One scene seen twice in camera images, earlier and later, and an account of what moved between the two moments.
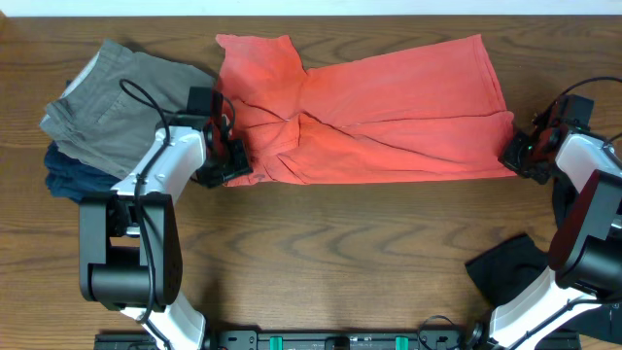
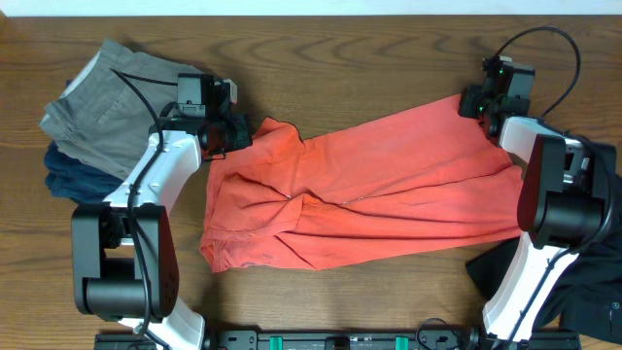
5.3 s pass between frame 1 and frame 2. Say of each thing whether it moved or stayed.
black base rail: stayed
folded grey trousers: stayed
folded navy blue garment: stayed
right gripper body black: moved
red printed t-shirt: moved
